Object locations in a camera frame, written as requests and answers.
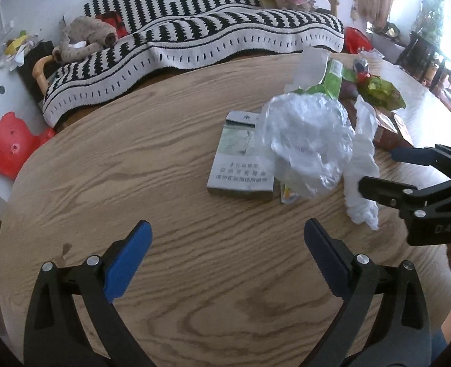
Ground wooden sofa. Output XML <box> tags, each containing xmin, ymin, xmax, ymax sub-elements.
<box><xmin>32</xmin><ymin>0</ymin><xmax>344</xmax><ymax>131</ymax></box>

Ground red bear-shaped plastic stool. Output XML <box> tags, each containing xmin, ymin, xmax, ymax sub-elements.
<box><xmin>0</xmin><ymin>112</ymin><xmax>56</xmax><ymax>180</ymax></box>

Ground white green cardboard box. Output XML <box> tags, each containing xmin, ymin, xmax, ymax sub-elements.
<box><xmin>206</xmin><ymin>111</ymin><xmax>275</xmax><ymax>201</ymax></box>

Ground small yellow packet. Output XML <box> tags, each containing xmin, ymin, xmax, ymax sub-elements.
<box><xmin>279</xmin><ymin>181</ymin><xmax>300</xmax><ymax>204</ymax></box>

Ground clear plastic bag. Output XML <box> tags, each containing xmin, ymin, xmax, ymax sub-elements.
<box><xmin>292</xmin><ymin>48</ymin><xmax>331</xmax><ymax>92</ymax></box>

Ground brown packet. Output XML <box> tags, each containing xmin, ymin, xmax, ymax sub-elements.
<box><xmin>372</xmin><ymin>109</ymin><xmax>415</xmax><ymax>150</ymax></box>

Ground green snack packet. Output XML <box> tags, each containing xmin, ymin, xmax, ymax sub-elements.
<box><xmin>286</xmin><ymin>58</ymin><xmax>358</xmax><ymax>102</ymax></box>

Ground red black cushion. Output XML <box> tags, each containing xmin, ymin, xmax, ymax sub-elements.
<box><xmin>95</xmin><ymin>12</ymin><xmax>128</xmax><ymax>39</ymax></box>

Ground white tissue paper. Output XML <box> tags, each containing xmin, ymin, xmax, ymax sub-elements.
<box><xmin>342</xmin><ymin>95</ymin><xmax>381</xmax><ymax>231</ymax></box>

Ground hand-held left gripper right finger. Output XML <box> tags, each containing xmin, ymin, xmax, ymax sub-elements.
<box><xmin>304</xmin><ymin>218</ymin><xmax>432</xmax><ymax>367</ymax></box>

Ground white papers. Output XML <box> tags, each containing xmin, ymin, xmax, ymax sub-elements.
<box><xmin>359</xmin><ymin>48</ymin><xmax>384</xmax><ymax>62</ymax></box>

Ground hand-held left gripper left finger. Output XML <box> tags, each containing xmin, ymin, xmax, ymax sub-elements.
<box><xmin>24</xmin><ymin>220</ymin><xmax>153</xmax><ymax>367</ymax></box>

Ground crumpled clear plastic wrap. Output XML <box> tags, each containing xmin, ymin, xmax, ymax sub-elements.
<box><xmin>256</xmin><ymin>92</ymin><xmax>356</xmax><ymax>199</ymax></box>

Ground red bag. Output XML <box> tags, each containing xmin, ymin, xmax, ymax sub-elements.
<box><xmin>344</xmin><ymin>27</ymin><xmax>373</xmax><ymax>54</ymax></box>

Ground yellow toy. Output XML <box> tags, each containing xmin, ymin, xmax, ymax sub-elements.
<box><xmin>4</xmin><ymin>34</ymin><xmax>31</xmax><ymax>56</ymax></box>

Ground white low cabinet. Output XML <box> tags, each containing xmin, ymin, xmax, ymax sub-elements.
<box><xmin>367</xmin><ymin>21</ymin><xmax>405</xmax><ymax>65</ymax></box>

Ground green translucent wrapper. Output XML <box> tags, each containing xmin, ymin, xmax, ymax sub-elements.
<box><xmin>357</xmin><ymin>76</ymin><xmax>406</xmax><ymax>109</ymax></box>

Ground beige plush toy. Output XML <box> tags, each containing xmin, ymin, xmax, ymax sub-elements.
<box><xmin>53</xmin><ymin>15</ymin><xmax>119</xmax><ymax>65</ymax></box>

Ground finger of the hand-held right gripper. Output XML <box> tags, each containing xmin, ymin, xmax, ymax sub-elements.
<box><xmin>391</xmin><ymin>144</ymin><xmax>451</xmax><ymax>178</ymax></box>
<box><xmin>358</xmin><ymin>176</ymin><xmax>451</xmax><ymax>215</ymax></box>

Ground black white striped sofa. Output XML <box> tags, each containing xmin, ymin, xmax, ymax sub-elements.
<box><xmin>42</xmin><ymin>0</ymin><xmax>344</xmax><ymax>128</ymax></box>

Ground dark wooden stand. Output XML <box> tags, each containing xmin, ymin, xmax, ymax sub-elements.
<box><xmin>395</xmin><ymin>31</ymin><xmax>451</xmax><ymax>85</ymax></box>

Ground green potted plant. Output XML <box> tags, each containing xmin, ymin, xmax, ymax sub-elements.
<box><xmin>414</xmin><ymin>0</ymin><xmax>445</xmax><ymax>43</ymax></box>

